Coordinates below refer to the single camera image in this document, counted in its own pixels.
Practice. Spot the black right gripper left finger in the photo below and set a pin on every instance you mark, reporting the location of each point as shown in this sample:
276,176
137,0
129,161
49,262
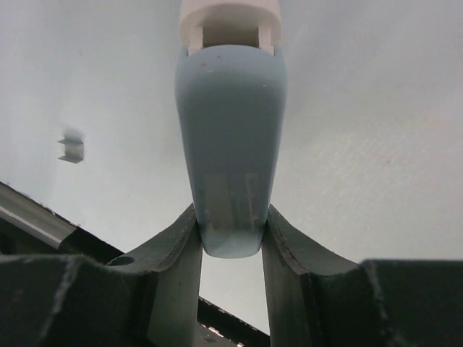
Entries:
146,297

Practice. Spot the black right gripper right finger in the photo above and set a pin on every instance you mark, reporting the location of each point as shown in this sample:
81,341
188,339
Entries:
318,298

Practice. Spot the small staple strip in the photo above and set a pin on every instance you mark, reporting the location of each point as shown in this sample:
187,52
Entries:
73,145

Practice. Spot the light blue stapler cover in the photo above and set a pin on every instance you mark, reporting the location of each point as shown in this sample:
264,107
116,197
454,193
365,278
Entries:
231,87

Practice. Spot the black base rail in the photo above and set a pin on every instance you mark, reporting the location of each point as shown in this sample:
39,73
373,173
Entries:
28,227

